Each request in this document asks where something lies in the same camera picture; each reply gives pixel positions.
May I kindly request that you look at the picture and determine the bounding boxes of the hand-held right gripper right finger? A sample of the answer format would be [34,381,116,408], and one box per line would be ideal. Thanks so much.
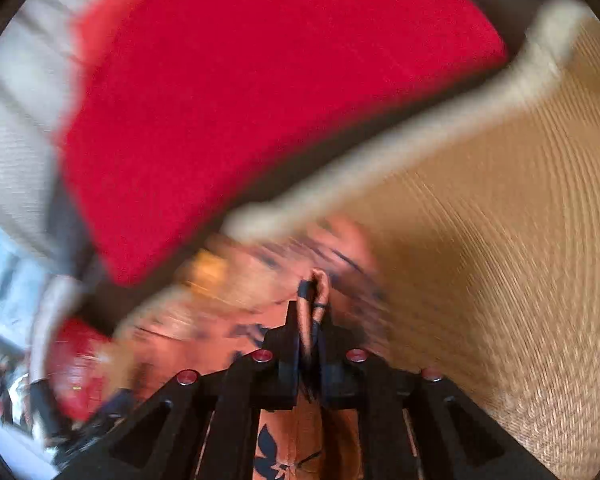
[312,301,561,480]

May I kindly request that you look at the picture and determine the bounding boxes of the orange floral garment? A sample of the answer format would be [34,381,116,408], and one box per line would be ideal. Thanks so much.
[110,215,401,480]

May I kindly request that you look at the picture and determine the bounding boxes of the red knitted cloth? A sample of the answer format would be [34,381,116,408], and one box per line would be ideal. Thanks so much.
[55,0,511,287]

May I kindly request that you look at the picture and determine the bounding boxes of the tan woven mat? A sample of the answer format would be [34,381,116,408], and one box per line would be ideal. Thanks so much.
[225,0,600,480]

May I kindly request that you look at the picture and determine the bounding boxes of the cream mesh sofa cover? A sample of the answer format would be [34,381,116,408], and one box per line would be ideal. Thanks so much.
[0,0,131,271]

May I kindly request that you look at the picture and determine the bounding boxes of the red round object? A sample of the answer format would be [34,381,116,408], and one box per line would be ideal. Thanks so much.
[44,317,117,422]

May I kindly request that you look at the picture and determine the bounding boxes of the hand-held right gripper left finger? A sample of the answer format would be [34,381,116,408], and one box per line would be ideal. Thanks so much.
[52,280,315,480]

